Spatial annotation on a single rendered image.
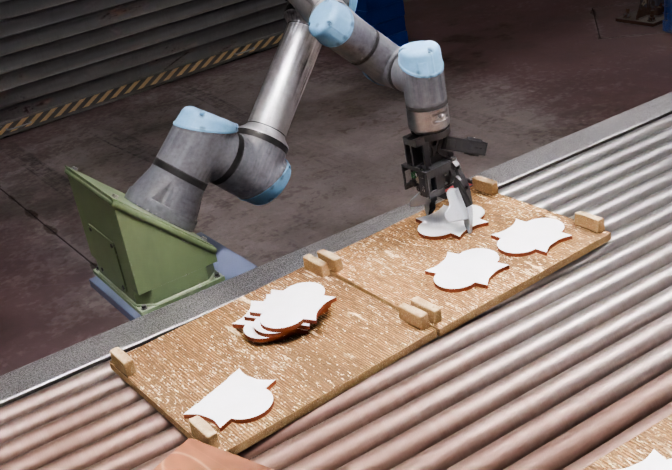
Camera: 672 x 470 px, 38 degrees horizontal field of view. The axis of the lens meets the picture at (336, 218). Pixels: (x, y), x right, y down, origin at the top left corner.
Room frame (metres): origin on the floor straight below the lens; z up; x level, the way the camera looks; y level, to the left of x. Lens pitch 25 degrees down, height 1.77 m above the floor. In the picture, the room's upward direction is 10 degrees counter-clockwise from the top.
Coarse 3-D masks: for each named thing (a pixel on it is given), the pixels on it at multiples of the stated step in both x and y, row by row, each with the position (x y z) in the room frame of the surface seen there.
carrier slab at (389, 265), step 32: (480, 192) 1.77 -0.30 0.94; (416, 224) 1.67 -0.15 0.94; (512, 224) 1.60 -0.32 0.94; (352, 256) 1.59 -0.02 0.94; (384, 256) 1.56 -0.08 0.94; (416, 256) 1.54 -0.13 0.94; (544, 256) 1.46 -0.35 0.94; (576, 256) 1.46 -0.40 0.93; (384, 288) 1.45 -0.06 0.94; (416, 288) 1.43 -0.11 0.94; (480, 288) 1.39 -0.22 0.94; (512, 288) 1.38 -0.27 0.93; (448, 320) 1.31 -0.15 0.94
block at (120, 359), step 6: (114, 348) 1.36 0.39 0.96; (114, 354) 1.34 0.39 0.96; (120, 354) 1.34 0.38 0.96; (126, 354) 1.33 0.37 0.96; (114, 360) 1.34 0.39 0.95; (120, 360) 1.32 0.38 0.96; (126, 360) 1.31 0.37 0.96; (132, 360) 1.32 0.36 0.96; (120, 366) 1.32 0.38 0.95; (126, 366) 1.31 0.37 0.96; (132, 366) 1.31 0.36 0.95; (126, 372) 1.31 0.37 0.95; (132, 372) 1.31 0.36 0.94
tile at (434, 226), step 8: (440, 208) 1.71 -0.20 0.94; (480, 208) 1.68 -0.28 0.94; (424, 216) 1.68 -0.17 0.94; (432, 216) 1.68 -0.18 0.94; (440, 216) 1.67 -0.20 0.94; (480, 216) 1.64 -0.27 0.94; (424, 224) 1.65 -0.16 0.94; (432, 224) 1.64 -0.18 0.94; (440, 224) 1.64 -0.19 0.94; (448, 224) 1.63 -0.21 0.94; (456, 224) 1.63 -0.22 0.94; (480, 224) 1.61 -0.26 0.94; (488, 224) 1.62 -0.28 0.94; (424, 232) 1.62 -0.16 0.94; (432, 232) 1.61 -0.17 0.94; (440, 232) 1.61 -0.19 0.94; (448, 232) 1.60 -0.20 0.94; (456, 232) 1.59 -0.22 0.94; (464, 232) 1.60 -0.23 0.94
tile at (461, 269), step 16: (448, 256) 1.51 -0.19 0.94; (464, 256) 1.50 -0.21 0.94; (480, 256) 1.49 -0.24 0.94; (496, 256) 1.48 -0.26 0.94; (432, 272) 1.46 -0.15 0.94; (448, 272) 1.45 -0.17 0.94; (464, 272) 1.44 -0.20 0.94; (480, 272) 1.43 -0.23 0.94; (496, 272) 1.43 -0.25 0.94; (448, 288) 1.40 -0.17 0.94; (464, 288) 1.39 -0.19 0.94
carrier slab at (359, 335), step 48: (336, 288) 1.48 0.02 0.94; (192, 336) 1.40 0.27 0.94; (240, 336) 1.37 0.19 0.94; (336, 336) 1.32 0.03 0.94; (384, 336) 1.30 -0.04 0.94; (432, 336) 1.29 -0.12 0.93; (144, 384) 1.28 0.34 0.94; (192, 384) 1.26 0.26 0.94; (288, 384) 1.21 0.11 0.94; (336, 384) 1.19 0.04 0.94; (240, 432) 1.12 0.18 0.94
